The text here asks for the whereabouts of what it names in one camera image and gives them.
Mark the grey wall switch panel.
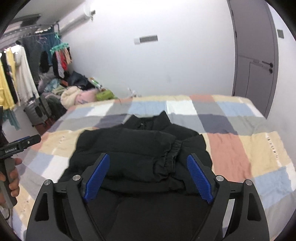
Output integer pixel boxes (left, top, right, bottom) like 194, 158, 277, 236
133, 35, 158, 45

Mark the metal clothes rack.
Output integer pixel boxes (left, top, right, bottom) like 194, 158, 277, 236
1, 22, 60, 48

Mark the white wall air conditioner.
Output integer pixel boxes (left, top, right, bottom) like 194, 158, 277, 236
59, 10, 96, 35

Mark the person's left hand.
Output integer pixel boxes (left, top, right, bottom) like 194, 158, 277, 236
1, 158, 22, 207

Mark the patchwork checkered bed quilt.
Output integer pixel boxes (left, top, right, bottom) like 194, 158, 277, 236
10, 95, 295, 240

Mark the green bag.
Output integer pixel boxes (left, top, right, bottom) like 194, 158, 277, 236
96, 90, 116, 101

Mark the black door handle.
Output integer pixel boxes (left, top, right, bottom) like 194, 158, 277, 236
262, 61, 273, 68

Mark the black puffer jacket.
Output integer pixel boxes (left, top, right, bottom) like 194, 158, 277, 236
60, 112, 212, 240

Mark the cream fluffy garment pile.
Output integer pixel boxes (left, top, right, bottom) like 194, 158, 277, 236
60, 86, 82, 109

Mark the grey bedroom door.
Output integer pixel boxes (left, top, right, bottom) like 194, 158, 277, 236
227, 0, 278, 118

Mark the grey suitcase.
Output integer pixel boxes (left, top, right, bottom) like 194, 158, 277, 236
23, 97, 52, 126

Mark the yellow hanging garment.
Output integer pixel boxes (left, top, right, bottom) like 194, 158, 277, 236
1, 52, 19, 110

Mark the pink plush garment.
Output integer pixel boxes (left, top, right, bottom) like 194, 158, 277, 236
75, 89, 98, 105

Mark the green hanger with clothes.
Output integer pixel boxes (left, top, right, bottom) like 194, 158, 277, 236
50, 33, 72, 79

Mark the white hanging garment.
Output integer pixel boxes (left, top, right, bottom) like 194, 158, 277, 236
14, 45, 39, 103

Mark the small grey wall switch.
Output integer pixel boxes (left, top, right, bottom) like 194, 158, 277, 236
277, 29, 285, 39

